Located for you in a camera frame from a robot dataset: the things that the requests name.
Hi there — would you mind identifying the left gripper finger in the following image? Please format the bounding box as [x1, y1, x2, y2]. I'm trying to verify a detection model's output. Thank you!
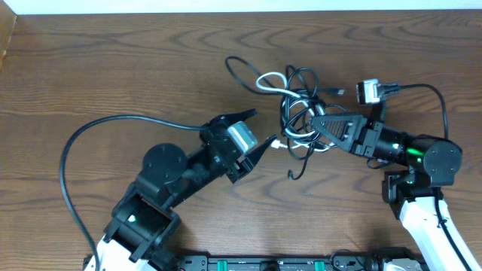
[241, 135, 277, 169]
[214, 108, 258, 126]

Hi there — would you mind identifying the white usb cable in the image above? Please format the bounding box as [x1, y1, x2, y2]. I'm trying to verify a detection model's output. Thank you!
[255, 71, 336, 153]

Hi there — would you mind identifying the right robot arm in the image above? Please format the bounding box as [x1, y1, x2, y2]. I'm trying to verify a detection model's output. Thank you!
[310, 113, 481, 270]

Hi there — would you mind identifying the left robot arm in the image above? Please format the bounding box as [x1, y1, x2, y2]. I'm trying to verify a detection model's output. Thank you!
[83, 109, 276, 270]

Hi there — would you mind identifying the right camera black cable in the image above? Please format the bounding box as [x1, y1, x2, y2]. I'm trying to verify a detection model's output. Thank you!
[367, 81, 450, 170]

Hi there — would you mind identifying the camera black cable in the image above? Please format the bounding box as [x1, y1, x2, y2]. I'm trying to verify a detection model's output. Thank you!
[367, 81, 450, 170]
[59, 114, 210, 271]

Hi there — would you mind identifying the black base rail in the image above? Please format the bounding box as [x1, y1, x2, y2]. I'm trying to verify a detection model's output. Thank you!
[84, 246, 426, 271]

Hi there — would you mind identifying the left camera black cable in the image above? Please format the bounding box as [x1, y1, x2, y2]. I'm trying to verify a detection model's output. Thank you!
[59, 114, 210, 271]

